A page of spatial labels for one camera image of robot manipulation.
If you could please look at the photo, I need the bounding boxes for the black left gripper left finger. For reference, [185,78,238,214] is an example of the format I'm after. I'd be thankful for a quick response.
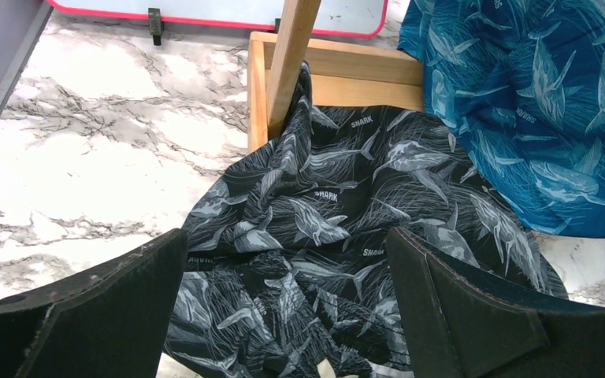
[0,228,187,378]

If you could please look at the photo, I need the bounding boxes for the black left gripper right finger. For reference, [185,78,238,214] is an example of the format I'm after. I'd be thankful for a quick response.
[386,228,605,377]

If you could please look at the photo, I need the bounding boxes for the grey camo shorts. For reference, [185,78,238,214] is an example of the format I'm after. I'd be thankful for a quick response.
[164,65,567,377]

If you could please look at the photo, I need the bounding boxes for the dark blue patterned shorts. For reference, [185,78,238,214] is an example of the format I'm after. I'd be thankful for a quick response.
[399,0,605,238]

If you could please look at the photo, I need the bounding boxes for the wooden clothes rack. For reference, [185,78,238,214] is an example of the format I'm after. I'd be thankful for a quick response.
[247,0,426,155]

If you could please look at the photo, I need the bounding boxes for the pink framed whiteboard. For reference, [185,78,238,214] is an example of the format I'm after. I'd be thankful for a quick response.
[49,0,388,39]

